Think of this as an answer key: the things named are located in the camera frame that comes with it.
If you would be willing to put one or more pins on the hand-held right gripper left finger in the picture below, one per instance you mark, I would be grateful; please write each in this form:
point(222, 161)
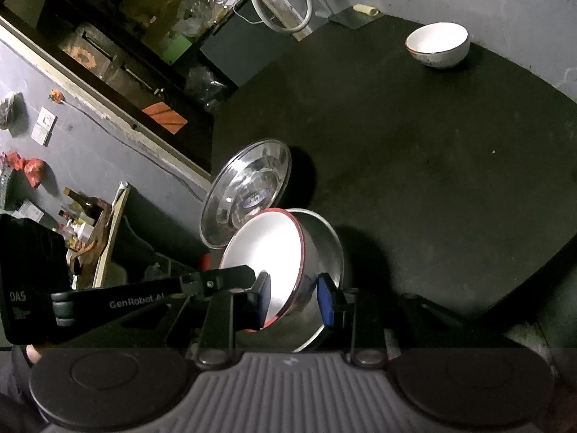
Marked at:
point(266, 302)

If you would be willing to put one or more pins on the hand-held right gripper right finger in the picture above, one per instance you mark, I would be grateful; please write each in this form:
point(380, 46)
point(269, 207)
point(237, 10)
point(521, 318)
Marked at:
point(325, 300)

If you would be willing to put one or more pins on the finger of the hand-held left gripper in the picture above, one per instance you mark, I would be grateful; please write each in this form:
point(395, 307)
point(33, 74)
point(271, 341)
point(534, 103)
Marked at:
point(221, 282)

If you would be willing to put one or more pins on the steel bowl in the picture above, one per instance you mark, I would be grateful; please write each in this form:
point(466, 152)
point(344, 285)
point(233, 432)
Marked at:
point(324, 252)

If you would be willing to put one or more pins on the white ceramic bowl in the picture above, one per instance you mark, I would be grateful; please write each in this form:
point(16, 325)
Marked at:
point(266, 248)
point(437, 43)

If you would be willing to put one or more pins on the steel plate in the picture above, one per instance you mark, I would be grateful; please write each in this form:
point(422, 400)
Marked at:
point(245, 180)

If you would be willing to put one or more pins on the person's left hand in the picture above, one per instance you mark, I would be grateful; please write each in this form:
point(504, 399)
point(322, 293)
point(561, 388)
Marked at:
point(35, 355)

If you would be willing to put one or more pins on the white bottle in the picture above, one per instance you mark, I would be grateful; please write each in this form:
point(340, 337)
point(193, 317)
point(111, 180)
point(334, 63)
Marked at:
point(82, 231)

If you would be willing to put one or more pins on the brown wooden tray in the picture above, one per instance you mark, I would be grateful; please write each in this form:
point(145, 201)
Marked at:
point(97, 239)

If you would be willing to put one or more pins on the wooden side table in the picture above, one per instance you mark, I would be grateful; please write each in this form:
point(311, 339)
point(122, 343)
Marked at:
point(112, 234)

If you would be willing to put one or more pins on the dark glass bottle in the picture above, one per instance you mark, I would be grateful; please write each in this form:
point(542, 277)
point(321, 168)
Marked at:
point(85, 201)

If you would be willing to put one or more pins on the red plastic bag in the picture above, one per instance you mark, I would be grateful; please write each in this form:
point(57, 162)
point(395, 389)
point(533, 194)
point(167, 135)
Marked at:
point(35, 172)
point(12, 161)

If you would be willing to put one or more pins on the clear hanging bag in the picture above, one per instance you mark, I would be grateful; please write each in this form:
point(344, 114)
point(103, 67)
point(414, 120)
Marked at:
point(10, 110)

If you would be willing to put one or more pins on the orange sheet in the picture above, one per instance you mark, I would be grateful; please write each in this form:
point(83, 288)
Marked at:
point(164, 118)

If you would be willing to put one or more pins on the orange plug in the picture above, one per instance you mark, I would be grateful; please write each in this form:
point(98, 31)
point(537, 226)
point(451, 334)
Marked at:
point(56, 96)

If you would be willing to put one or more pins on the black plastic bag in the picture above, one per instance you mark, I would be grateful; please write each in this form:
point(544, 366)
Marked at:
point(207, 88)

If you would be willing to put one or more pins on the dark wooden door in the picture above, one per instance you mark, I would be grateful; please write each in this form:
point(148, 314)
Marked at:
point(112, 76)

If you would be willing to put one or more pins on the dark cabinet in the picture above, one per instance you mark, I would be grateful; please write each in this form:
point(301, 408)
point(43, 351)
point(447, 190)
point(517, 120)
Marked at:
point(239, 49)

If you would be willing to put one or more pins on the green box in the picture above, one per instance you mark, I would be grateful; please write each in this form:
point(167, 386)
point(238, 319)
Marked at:
point(178, 49)

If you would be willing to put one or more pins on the white wall switch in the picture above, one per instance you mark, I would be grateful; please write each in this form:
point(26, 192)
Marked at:
point(47, 117)

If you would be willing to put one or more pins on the cream door frame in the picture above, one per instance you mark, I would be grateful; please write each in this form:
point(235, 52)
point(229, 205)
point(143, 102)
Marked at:
point(108, 106)

